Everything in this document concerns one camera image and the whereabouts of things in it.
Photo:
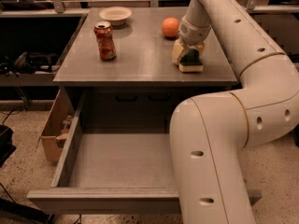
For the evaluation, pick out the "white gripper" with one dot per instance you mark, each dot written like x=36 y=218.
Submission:
x=193 y=32

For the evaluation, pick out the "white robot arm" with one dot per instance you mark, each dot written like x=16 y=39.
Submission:
x=207 y=131

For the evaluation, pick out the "white bowl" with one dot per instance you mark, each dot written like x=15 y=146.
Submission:
x=117 y=16

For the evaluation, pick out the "orange fruit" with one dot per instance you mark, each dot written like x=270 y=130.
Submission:
x=170 y=27

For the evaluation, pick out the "grey cabinet table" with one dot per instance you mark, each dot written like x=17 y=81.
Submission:
x=141 y=86

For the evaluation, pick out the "cardboard box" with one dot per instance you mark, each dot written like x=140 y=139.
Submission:
x=56 y=127

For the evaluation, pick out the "green and yellow sponge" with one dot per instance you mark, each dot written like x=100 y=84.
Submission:
x=190 y=62

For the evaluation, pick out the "black equipment on floor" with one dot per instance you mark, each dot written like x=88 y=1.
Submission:
x=6 y=146

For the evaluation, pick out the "crushed red soda can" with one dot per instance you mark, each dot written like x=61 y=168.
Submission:
x=104 y=36

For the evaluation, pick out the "open grey top drawer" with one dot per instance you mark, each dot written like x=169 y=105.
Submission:
x=105 y=171

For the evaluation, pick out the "black headset on shelf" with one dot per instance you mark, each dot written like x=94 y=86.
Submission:
x=28 y=63

